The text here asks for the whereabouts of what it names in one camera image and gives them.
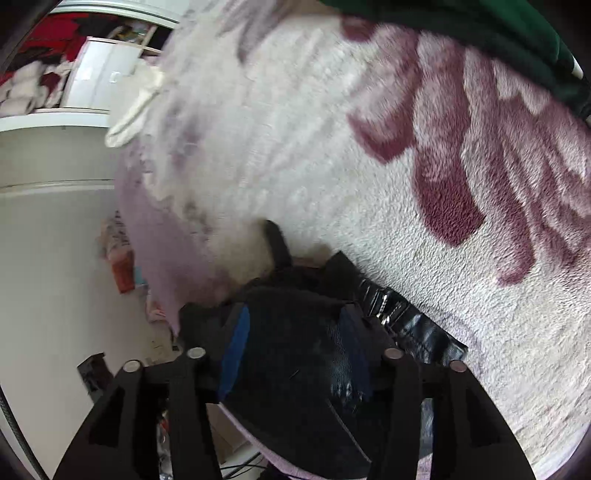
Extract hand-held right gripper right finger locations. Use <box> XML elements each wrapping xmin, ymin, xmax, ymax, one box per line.
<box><xmin>341</xmin><ymin>304</ymin><xmax>536</xmax><ymax>480</ymax></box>

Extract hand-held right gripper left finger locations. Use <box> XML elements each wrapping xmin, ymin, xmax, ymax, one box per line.
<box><xmin>53</xmin><ymin>305</ymin><xmax>252</xmax><ymax>480</ymax></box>

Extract black leather jacket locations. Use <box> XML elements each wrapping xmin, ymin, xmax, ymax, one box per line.
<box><xmin>178</xmin><ymin>219</ymin><xmax>468</xmax><ymax>480</ymax></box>

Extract red clothes in wardrobe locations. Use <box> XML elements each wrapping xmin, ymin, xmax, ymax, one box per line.
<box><xmin>0</xmin><ymin>13</ymin><xmax>89</xmax><ymax>114</ymax></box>

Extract orange box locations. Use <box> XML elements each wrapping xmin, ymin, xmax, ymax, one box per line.
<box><xmin>112</xmin><ymin>257</ymin><xmax>136</xmax><ymax>295</ymax></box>

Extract dark box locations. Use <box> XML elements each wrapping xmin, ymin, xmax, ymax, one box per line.
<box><xmin>77</xmin><ymin>352</ymin><xmax>113</xmax><ymax>398</ymax></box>

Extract floral plush blanket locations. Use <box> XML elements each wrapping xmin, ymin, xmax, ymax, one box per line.
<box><xmin>113</xmin><ymin>0</ymin><xmax>591</xmax><ymax>480</ymax></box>

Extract white knitted sweater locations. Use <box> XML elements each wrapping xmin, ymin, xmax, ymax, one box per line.
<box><xmin>105</xmin><ymin>60</ymin><xmax>166</xmax><ymax>149</ymax></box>

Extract white wardrobe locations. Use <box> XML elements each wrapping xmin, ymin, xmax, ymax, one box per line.
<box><xmin>0</xmin><ymin>0</ymin><xmax>183</xmax><ymax>195</ymax></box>

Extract white drawer unit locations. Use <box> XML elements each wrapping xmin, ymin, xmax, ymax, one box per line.
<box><xmin>60</xmin><ymin>38</ymin><xmax>149</xmax><ymax>112</ymax></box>

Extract green pants with white stripes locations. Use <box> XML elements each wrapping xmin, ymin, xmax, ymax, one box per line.
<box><xmin>321</xmin><ymin>0</ymin><xmax>591</xmax><ymax>126</ymax></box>

